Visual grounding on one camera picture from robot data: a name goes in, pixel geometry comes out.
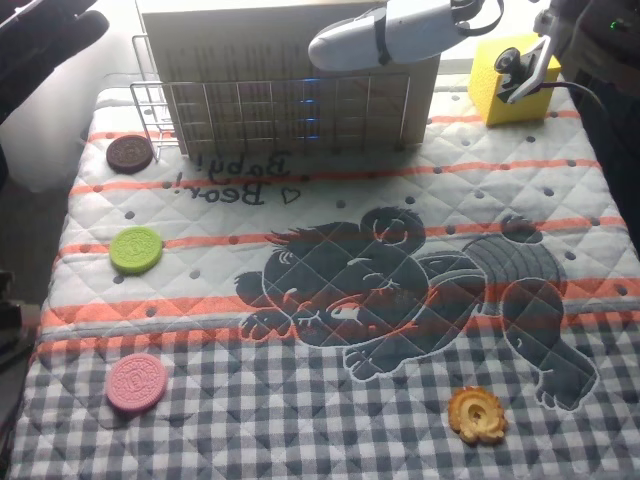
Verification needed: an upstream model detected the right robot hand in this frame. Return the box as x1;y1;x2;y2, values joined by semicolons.
0;0;110;127

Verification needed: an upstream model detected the brown sandwich cookie toy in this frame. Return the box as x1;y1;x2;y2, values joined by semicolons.
106;134;154;176

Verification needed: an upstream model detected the green sandwich cookie toy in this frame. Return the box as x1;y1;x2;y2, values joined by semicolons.
109;225;164;277

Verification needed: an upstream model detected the pink sandwich cookie toy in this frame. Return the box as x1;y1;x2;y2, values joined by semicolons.
105;353;167;415

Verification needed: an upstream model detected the quilt with printed bear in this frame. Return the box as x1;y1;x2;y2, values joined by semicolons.
8;82;640;480

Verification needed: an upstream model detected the yellow foam block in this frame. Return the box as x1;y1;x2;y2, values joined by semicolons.
468;33;563;127

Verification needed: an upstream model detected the golden butter cookie toy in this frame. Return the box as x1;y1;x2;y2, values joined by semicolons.
447;385;509;444

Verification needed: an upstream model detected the wire dish rack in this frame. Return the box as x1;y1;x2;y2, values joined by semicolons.
129;0;413;165

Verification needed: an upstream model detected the wrist camera on white bracket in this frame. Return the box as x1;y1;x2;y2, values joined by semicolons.
493;33;554;106

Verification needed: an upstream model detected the thin dark camera cable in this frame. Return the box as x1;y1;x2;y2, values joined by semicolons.
538;79;609;119

